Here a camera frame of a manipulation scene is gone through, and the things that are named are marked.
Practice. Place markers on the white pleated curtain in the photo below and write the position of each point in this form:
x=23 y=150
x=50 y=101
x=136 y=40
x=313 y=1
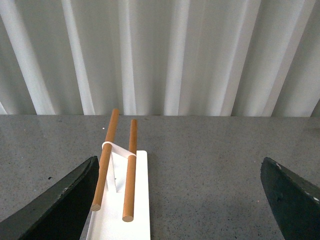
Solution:
x=257 y=58

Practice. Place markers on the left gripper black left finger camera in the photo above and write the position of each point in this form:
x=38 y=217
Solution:
x=60 y=212

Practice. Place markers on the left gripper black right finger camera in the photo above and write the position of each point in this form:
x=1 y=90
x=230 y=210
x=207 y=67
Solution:
x=294 y=201

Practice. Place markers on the white rack with wooden rods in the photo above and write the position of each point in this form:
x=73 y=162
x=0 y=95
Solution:
x=120 y=207

